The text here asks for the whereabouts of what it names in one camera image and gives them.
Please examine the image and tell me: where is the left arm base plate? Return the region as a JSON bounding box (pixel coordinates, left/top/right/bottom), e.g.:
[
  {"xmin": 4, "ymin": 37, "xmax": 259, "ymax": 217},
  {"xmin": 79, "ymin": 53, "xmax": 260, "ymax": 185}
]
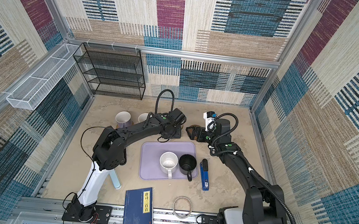
[{"xmin": 62, "ymin": 202, "xmax": 112, "ymax": 224}]

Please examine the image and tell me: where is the white wire mesh basket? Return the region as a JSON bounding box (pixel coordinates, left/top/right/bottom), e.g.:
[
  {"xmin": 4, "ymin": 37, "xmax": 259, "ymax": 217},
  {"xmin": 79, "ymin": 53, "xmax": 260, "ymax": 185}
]
[{"xmin": 6, "ymin": 44, "xmax": 78, "ymax": 111}]

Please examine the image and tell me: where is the lilac white mug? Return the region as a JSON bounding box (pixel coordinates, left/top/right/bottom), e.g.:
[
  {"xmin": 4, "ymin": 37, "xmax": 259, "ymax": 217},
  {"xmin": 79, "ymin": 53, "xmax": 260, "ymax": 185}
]
[{"xmin": 115, "ymin": 111, "xmax": 133, "ymax": 129}]

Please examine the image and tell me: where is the light blue small case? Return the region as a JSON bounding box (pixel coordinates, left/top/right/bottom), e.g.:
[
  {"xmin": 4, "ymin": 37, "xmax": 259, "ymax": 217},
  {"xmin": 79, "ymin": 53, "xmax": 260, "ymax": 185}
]
[{"xmin": 109, "ymin": 170, "xmax": 122, "ymax": 190}]

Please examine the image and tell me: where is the lilac plastic tray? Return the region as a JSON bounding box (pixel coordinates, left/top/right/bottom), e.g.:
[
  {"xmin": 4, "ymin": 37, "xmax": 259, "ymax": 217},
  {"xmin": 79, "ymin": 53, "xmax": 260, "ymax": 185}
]
[{"xmin": 139, "ymin": 141, "xmax": 197, "ymax": 181}]

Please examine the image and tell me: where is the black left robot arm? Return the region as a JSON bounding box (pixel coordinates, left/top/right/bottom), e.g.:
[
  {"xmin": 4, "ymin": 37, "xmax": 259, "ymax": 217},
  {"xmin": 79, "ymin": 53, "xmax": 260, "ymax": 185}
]
[{"xmin": 65, "ymin": 89, "xmax": 186, "ymax": 217}]

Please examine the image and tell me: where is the blue stapler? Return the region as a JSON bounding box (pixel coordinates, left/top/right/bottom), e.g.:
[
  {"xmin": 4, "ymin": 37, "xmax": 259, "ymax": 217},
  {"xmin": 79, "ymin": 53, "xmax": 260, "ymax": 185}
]
[{"xmin": 200, "ymin": 159, "xmax": 210, "ymax": 191}]

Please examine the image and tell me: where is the white ceramic mug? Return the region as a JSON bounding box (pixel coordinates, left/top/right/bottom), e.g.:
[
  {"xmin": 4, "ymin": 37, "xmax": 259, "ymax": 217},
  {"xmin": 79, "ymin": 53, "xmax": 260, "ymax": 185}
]
[{"xmin": 159, "ymin": 152, "xmax": 179, "ymax": 179}]

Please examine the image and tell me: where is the black ceramic mug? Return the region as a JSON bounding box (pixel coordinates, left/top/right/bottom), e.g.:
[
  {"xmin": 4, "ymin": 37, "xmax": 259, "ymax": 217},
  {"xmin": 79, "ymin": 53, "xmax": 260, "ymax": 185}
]
[{"xmin": 178, "ymin": 154, "xmax": 197, "ymax": 182}]

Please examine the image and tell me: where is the black wire shelf rack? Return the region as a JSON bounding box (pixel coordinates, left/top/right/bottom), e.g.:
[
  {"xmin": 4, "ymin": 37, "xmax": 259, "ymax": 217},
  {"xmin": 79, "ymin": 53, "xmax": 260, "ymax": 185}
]
[{"xmin": 73, "ymin": 42, "xmax": 146, "ymax": 100}]

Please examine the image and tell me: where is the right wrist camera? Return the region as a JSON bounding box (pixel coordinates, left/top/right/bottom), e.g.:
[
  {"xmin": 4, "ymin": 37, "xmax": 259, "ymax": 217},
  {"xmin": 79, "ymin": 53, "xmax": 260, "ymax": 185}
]
[{"xmin": 203, "ymin": 111, "xmax": 217, "ymax": 132}]

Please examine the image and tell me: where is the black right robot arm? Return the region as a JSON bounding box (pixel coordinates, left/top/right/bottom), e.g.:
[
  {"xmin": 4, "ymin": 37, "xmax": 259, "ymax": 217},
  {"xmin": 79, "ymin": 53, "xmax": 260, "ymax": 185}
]
[{"xmin": 186, "ymin": 111, "xmax": 297, "ymax": 224}]

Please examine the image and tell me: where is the clear tape roll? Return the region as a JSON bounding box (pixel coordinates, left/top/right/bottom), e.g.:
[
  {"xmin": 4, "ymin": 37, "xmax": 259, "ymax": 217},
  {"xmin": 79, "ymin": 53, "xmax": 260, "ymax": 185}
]
[{"xmin": 172, "ymin": 196, "xmax": 192, "ymax": 220}]

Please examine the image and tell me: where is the dark blue book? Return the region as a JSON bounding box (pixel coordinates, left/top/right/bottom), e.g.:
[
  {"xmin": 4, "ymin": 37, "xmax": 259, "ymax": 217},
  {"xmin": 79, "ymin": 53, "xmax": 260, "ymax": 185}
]
[{"xmin": 123, "ymin": 187, "xmax": 153, "ymax": 224}]

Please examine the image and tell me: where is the light blue mug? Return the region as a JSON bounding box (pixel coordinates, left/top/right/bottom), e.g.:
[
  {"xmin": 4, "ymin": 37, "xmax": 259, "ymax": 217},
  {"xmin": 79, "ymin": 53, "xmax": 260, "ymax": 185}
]
[{"xmin": 138, "ymin": 113, "xmax": 149, "ymax": 123}]

